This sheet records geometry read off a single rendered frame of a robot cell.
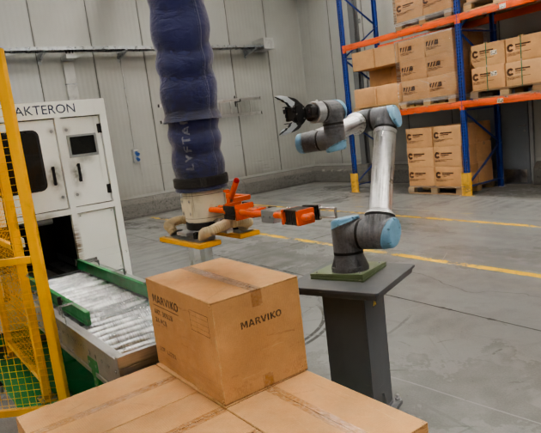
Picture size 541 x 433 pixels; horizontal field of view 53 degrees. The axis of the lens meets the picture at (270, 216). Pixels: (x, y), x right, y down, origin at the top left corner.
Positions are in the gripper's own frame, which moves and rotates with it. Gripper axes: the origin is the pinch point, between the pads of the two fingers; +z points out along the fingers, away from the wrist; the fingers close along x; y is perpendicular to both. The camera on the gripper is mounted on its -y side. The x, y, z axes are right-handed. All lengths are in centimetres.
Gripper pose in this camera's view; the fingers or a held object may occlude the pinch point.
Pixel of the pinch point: (277, 116)
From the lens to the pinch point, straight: 215.3
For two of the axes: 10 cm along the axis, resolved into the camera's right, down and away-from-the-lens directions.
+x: -1.2, -9.8, -1.6
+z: -7.8, 1.9, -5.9
